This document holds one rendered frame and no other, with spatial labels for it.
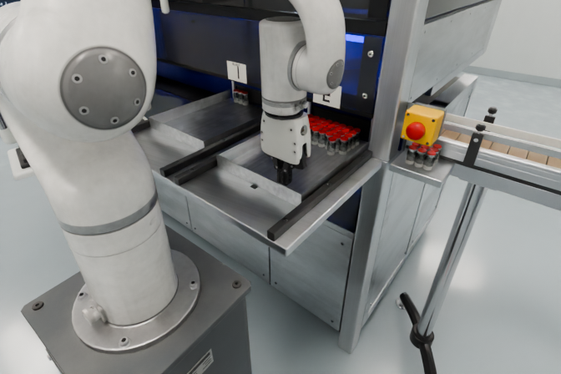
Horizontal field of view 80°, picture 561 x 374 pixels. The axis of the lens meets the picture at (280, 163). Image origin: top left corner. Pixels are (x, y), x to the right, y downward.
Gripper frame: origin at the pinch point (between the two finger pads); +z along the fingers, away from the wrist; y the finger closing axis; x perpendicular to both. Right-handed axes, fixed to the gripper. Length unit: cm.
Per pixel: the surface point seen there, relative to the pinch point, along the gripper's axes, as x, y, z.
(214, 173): 4.4, 18.5, 4.3
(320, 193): -2.7, -7.8, 2.4
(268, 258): -26, 30, 67
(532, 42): -486, -9, 50
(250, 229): 13.2, -1.9, 4.5
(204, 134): -7.9, 36.5, 4.2
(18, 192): 18, 214, 92
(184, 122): -9.6, 48.8, 4.3
